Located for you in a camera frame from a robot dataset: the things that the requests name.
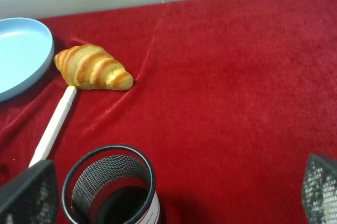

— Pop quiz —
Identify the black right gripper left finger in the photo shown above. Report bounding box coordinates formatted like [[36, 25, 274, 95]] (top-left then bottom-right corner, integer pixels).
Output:
[[1, 160, 59, 223]]

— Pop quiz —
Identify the light blue plate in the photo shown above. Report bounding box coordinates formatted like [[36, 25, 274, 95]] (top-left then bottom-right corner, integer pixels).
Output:
[[1, 17, 54, 102]]

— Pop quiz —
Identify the black mesh pen cup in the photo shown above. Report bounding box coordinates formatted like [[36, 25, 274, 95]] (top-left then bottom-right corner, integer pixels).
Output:
[[62, 145, 165, 223]]

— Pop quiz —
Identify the toy croissant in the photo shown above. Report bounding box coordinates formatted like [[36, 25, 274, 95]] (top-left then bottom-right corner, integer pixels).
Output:
[[54, 44, 134, 90]]

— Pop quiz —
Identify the red velvet tablecloth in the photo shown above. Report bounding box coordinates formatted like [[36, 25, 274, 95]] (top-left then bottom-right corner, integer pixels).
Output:
[[0, 0, 337, 224]]

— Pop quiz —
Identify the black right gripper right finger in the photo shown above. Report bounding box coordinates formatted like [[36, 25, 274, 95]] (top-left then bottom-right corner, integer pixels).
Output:
[[302, 154, 336, 223]]

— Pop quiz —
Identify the white marker pen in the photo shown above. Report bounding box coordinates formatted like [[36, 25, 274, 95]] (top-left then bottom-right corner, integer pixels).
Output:
[[28, 86, 77, 168]]

